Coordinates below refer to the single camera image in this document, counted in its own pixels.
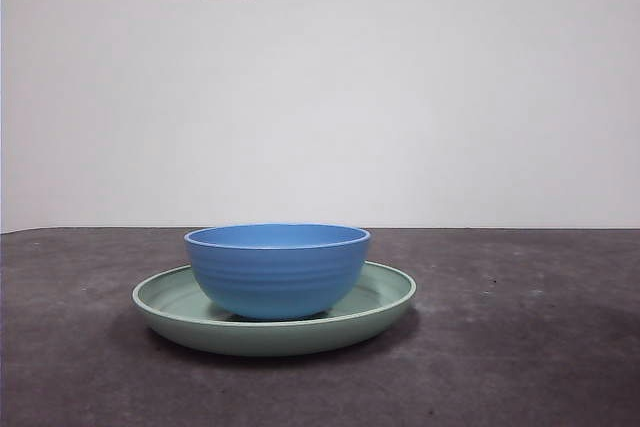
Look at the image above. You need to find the blue ribbed bowl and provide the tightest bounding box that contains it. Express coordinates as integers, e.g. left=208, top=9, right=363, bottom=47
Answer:
left=183, top=223, right=372, bottom=321

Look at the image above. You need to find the pale green round plate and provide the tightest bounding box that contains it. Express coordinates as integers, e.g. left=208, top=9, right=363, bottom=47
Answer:
left=132, top=261, right=417, bottom=358

